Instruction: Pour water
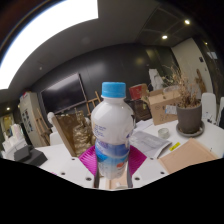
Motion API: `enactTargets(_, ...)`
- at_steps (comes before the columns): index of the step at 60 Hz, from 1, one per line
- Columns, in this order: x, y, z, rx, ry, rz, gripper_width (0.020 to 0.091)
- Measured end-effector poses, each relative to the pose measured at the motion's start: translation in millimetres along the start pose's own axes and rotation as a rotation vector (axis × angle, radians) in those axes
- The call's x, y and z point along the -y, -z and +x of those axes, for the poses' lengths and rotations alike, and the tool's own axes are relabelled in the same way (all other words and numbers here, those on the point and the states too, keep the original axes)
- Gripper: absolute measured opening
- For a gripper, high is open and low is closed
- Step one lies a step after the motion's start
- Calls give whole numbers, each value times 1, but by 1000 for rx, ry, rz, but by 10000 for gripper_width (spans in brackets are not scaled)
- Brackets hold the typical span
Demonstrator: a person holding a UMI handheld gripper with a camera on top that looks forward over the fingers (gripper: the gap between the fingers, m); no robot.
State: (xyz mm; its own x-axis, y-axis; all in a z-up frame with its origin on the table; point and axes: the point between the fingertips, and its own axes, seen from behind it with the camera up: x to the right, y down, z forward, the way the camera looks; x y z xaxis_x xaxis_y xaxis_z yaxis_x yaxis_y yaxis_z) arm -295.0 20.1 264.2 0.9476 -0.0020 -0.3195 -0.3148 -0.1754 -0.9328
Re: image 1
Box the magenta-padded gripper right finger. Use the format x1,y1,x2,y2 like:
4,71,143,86
126,145,168,189

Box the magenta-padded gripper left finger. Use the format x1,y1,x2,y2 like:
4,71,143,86
54,144,98,189

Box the blue-capped white drink bottle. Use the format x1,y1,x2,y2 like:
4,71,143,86
90,81,135,182

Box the white chair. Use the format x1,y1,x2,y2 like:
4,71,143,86
200,92,218,126
216,96,224,129
49,130,64,147

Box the small yellow marker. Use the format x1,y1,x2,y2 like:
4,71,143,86
168,142,182,152

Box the small white round jar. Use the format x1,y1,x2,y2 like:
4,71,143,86
157,127,170,140

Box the black flat boxes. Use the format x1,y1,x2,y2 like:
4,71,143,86
13,144,48,167

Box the wooden easel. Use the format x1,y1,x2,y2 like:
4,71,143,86
85,90,102,116
34,107,52,147

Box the white plaster bust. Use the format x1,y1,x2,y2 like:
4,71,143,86
46,111,57,133

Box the grey plant saucer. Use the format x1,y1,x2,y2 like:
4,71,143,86
175,120,205,138

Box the brown cardboard box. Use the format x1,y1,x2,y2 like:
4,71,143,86
146,87,183,127

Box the dried plant in grey pot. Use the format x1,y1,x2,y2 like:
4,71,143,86
163,64,204,135

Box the pale shelf cabinet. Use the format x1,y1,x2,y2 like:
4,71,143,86
18,91,44,148

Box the red box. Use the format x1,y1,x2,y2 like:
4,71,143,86
128,83,149,101

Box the black wall screen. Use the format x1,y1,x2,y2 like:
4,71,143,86
39,73,88,115

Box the wooden wall figure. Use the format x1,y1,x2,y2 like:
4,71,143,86
194,68,207,94

